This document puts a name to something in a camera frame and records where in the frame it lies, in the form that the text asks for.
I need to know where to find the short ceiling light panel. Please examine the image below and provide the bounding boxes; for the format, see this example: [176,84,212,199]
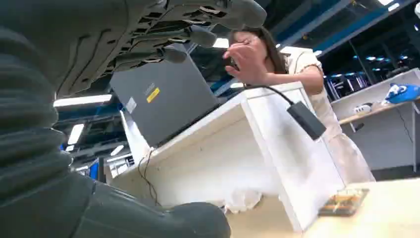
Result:
[67,123,86,145]

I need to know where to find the blue cloth bag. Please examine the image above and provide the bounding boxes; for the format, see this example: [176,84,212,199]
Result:
[382,83,420,106]

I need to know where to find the person's hand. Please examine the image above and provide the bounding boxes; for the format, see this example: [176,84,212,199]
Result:
[223,35,270,85]

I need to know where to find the wooden box of cards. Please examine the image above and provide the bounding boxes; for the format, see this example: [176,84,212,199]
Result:
[317,187,370,218]

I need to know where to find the black chairs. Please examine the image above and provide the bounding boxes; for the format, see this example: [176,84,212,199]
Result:
[324,72,372,101]

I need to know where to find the black power adapter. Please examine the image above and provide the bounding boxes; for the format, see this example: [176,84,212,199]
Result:
[286,101,327,141]

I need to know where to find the white board panel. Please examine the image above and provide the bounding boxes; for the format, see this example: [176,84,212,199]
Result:
[119,110,152,165]

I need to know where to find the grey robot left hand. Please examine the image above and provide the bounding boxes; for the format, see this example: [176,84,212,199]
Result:
[0,0,267,238]

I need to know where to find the ribbed grey left arm sleeve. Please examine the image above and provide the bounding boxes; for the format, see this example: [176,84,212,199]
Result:
[0,28,73,206]

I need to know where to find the grey laptop with yellow sticker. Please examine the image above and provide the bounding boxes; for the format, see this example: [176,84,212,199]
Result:
[109,44,221,148]

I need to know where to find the black adapter cable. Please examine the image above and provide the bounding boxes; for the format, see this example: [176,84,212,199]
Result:
[244,84,296,107]

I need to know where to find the long ceiling light panel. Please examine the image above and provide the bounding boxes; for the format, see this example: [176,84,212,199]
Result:
[53,94,113,108]

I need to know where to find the white desk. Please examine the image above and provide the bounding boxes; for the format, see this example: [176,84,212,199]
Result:
[107,81,346,233]

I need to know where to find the person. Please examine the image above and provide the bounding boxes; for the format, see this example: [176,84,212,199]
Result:
[223,26,376,183]

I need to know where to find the pale background desk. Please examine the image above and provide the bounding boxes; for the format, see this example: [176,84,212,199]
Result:
[330,68,420,174]

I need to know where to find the thin black wire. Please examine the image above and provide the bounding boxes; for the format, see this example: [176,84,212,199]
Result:
[138,148,162,208]

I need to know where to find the small white object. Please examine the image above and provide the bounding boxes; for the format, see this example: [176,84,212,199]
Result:
[354,102,374,115]

